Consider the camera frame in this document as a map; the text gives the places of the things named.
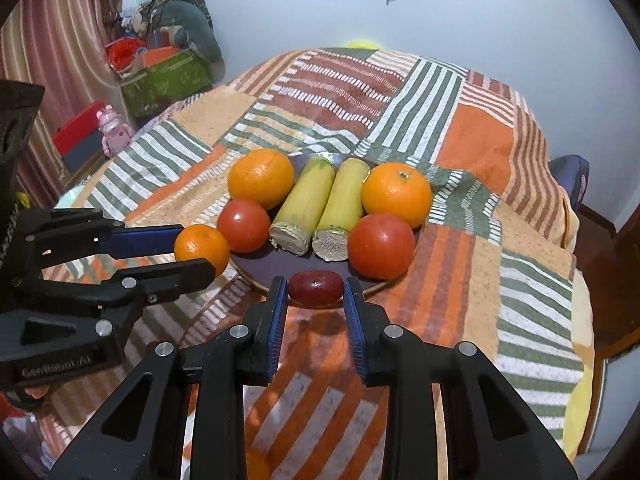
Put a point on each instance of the blue chair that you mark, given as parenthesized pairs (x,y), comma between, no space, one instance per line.
(570,180)

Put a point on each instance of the large orange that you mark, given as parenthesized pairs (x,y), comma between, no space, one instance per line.
(261,177)
(396,194)

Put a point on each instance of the orange cardboard box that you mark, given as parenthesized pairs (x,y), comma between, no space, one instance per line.
(160,55)

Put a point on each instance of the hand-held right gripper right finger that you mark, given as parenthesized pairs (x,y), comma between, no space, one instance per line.
(356,330)

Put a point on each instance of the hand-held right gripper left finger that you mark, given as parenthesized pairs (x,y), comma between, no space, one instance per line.
(276,327)

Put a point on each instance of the striped brown curtain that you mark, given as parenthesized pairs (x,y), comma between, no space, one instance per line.
(60,25)

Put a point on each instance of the purple plate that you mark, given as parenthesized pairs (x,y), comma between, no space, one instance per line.
(255,267)

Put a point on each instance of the pink rabbit toy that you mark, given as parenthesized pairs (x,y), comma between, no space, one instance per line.
(115,130)

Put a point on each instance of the small mandarin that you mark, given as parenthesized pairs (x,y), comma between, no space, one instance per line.
(201,247)

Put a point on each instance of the dark red date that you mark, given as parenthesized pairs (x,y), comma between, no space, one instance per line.
(316,287)

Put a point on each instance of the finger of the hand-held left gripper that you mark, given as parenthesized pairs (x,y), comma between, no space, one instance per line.
(145,240)
(170,275)

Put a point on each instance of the red box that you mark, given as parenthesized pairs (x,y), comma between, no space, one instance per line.
(80,135)

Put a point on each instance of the striped patchwork blanket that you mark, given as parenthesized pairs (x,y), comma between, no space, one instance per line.
(465,135)

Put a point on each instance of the red plastic bag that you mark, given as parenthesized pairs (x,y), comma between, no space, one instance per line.
(122,52)

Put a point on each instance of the yellow-green sugarcane piece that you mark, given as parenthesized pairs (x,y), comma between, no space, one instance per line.
(302,200)
(340,205)

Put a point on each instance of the pale turquoise plate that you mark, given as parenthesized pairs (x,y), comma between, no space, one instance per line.
(70,199)

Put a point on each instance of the green patterned storage box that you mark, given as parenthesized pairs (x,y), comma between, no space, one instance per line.
(170,82)

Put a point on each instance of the red tomato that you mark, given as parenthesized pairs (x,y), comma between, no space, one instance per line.
(381,246)
(243,225)

